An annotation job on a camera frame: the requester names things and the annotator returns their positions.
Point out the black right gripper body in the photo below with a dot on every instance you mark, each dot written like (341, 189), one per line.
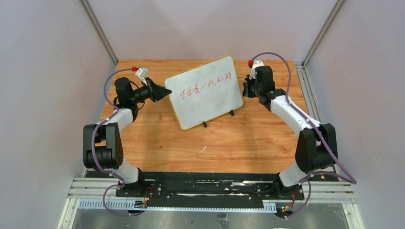
(249, 87)

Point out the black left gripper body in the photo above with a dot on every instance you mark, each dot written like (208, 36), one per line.
(152, 91)

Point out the yellow framed whiteboard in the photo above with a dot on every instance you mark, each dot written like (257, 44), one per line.
(204, 92)

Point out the blue black whiteboard eraser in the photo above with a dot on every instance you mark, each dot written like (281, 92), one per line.
(245, 90)

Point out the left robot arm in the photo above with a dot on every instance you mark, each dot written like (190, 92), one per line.
(102, 145)

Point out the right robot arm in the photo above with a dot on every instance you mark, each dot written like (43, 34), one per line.
(316, 147)

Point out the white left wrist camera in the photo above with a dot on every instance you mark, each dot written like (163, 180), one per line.
(142, 72)

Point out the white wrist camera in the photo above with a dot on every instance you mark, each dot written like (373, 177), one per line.
(253, 64)
(142, 72)

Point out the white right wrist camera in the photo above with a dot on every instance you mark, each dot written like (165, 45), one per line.
(253, 64)

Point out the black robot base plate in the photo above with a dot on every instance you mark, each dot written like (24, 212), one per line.
(209, 190)

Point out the aluminium frame rails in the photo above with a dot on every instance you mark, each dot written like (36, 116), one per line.
(92, 204)

